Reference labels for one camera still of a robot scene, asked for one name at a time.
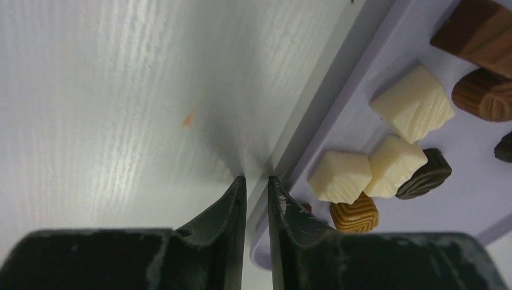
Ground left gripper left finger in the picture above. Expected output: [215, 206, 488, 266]
[1, 176, 247, 289]

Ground dark ridged bar chocolate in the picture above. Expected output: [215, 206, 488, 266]
[395, 148, 452, 200]

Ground brown ridged chocolate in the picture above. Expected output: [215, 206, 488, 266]
[452, 68, 511, 122]

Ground dark fluted chocolate lower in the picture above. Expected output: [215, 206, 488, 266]
[494, 132, 512, 163]

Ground brown bar chocolate lower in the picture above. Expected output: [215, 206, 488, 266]
[430, 1, 511, 79]

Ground lilac tray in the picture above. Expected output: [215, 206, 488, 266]
[249, 0, 512, 271]

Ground white ridged block chocolate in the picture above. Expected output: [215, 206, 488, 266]
[370, 65, 455, 144]

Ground white ridged cube chocolate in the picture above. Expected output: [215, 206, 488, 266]
[363, 135, 427, 198]

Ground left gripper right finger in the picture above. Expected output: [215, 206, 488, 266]
[267, 176, 507, 289]

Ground caramel patterned chocolate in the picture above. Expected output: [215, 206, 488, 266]
[330, 193, 380, 233]

